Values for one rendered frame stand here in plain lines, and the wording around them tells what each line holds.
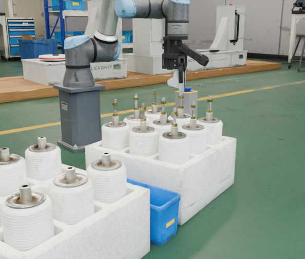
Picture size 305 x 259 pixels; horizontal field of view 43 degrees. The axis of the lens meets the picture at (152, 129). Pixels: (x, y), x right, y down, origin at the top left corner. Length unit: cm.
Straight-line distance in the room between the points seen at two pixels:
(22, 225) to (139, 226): 33
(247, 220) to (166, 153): 32
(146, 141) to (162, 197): 19
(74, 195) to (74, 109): 102
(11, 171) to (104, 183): 24
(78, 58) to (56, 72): 158
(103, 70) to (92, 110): 178
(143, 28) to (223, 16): 131
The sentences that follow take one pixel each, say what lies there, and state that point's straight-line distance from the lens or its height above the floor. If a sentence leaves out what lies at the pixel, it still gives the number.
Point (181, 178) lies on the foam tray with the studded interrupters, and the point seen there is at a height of 15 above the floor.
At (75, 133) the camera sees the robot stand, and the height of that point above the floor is 9.
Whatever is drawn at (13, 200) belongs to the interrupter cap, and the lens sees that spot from 81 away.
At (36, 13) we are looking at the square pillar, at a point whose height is 78.
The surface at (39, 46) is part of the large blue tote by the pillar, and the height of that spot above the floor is 28.
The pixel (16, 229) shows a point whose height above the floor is 21.
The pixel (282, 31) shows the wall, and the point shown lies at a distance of 684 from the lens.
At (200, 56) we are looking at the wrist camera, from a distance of 138.
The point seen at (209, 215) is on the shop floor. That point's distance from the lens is 126.
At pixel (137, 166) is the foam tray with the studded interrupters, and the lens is 121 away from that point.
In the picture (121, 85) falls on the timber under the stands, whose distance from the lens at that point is 365.
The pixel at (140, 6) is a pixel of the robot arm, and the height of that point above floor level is 64.
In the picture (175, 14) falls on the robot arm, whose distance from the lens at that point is 137.
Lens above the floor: 58
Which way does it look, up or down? 15 degrees down
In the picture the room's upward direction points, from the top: straight up
